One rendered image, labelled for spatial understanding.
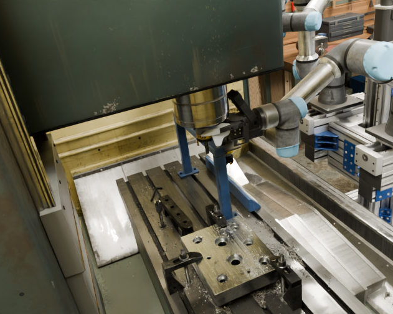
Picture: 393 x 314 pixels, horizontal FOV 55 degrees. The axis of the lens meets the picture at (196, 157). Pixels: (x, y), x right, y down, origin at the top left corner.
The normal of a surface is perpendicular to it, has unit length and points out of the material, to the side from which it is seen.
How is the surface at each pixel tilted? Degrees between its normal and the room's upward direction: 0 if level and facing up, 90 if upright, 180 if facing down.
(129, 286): 0
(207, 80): 90
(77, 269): 90
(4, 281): 90
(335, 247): 8
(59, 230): 90
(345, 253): 8
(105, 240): 24
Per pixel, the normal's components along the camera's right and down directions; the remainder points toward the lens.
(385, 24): -0.44, 0.47
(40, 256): 0.91, 0.07
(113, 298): -0.14, -0.87
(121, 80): 0.37, 0.39
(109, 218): -0.01, -0.64
